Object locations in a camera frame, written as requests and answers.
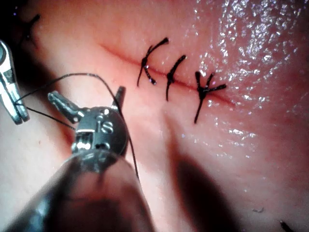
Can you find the right arm needle driver jaw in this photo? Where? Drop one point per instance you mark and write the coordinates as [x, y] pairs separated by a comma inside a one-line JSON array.
[[8, 96], [19, 96]]

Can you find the left arm needle driver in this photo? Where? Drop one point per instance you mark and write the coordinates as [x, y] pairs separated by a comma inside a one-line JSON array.
[[103, 128]]

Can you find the left arm needle driver jaw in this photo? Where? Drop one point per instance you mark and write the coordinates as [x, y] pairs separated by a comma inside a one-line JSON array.
[[119, 99], [64, 105]]

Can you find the right arm needle driver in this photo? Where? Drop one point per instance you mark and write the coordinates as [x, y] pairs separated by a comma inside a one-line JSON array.
[[4, 58]]

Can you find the black thread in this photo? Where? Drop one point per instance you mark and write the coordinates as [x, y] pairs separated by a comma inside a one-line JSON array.
[[91, 74]]

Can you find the dark left arm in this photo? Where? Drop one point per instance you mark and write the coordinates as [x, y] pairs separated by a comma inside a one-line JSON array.
[[84, 193]]

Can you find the black stitching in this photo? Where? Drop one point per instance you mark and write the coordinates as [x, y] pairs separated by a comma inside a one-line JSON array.
[[202, 93], [29, 29]]

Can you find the tissue pad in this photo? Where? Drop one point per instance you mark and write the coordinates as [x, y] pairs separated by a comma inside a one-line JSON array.
[[217, 157]]

